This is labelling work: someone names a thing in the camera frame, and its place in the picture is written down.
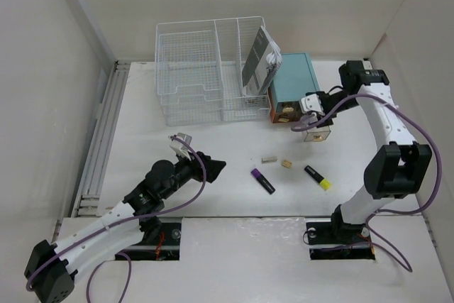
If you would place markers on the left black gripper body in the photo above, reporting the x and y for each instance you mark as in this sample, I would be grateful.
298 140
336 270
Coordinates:
185 169

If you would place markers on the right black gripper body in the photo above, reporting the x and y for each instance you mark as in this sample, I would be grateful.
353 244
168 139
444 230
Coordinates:
331 101

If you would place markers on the clear drawer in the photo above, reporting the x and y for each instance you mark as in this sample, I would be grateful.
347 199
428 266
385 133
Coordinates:
285 117
316 134

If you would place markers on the grey setup guide booklet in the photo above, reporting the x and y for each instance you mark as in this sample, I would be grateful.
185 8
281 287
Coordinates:
262 64

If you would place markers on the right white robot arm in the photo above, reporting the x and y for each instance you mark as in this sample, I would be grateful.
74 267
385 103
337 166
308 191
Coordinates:
400 163

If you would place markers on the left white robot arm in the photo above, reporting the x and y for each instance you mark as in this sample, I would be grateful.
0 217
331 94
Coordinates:
53 269

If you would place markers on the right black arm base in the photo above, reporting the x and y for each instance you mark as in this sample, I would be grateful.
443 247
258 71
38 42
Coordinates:
333 239

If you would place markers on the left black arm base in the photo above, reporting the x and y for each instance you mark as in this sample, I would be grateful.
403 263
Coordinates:
165 246

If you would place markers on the teal mini drawer cabinet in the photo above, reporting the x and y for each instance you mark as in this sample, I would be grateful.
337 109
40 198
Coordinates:
294 79

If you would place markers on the purple cap black marker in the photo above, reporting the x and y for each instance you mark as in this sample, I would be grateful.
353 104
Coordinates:
264 183

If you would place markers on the small silver staple box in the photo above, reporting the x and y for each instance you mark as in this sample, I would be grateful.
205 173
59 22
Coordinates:
269 159

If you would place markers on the small tan eraser block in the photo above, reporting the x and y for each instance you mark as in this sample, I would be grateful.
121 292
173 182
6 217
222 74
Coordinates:
286 163

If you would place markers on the yellow cap black highlighter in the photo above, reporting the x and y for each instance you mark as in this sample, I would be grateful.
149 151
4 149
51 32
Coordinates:
317 177

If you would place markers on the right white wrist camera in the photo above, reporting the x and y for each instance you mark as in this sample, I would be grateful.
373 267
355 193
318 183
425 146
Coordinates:
310 103

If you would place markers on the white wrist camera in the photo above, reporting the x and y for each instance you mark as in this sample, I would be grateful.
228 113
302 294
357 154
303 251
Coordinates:
180 143
310 103

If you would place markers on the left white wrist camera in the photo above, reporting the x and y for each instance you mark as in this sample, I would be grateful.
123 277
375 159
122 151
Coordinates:
180 143

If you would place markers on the white wire desk organizer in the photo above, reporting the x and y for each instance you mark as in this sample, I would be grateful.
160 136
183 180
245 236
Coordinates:
198 71

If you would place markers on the aluminium rail frame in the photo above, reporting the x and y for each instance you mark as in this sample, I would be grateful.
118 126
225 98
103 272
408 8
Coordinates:
85 199

